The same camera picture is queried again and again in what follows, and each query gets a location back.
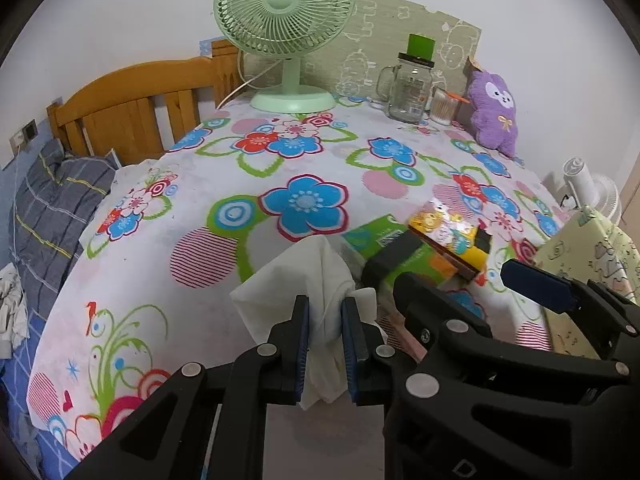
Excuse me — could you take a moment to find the green patterned board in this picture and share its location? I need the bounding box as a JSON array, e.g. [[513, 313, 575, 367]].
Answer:
[[242, 0, 484, 111]]

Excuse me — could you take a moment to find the wooden headboard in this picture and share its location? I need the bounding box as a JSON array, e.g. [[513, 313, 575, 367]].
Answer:
[[47, 40, 240, 165]]

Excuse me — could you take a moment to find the glass jar green lid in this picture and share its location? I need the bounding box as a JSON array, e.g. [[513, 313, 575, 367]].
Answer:
[[376, 34, 435, 124]]

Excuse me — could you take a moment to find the purple bunny plush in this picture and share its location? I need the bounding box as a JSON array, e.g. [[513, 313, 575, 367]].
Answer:
[[466, 56, 518, 158]]

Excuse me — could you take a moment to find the green desk fan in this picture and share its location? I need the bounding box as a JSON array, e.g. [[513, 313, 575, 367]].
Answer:
[[213, 0, 355, 114]]

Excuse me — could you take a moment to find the white standing fan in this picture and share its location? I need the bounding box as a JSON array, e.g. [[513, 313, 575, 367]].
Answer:
[[542, 157, 622, 224]]

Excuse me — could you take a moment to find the crumpled white cloth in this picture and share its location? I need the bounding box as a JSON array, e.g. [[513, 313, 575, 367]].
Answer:
[[0, 263, 29, 360]]

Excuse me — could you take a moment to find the toothpick jar orange lid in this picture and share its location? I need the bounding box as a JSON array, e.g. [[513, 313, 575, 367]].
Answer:
[[428, 87, 470, 126]]

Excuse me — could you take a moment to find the floral tablecloth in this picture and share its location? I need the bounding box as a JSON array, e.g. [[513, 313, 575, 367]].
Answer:
[[27, 101, 564, 460]]

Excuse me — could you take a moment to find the green orange tissue pack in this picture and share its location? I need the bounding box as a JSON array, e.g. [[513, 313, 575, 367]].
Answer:
[[340, 214, 457, 290]]

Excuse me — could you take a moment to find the white bed blanket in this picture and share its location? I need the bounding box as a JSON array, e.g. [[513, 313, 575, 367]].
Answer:
[[79, 159, 179, 254]]

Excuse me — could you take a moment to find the blue checked bedsheet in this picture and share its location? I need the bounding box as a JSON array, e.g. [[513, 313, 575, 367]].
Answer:
[[1, 310, 77, 480]]

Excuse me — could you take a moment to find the wall socket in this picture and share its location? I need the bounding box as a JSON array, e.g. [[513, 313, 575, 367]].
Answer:
[[10, 120, 38, 155]]

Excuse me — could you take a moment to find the yellow-green fabric storage box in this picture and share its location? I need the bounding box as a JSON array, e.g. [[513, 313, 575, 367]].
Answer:
[[534, 206, 639, 359]]

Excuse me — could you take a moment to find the colourful cartoon snack box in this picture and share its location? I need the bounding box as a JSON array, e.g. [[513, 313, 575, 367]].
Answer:
[[408, 198, 492, 281]]

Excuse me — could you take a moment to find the grey plaid pillow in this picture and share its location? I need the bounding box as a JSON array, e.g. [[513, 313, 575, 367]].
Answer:
[[9, 139, 120, 318]]

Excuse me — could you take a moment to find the white towel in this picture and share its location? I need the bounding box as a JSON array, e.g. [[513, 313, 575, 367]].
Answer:
[[230, 235, 378, 410]]

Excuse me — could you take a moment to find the pink packet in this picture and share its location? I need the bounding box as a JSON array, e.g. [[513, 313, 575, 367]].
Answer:
[[376, 306, 426, 363]]

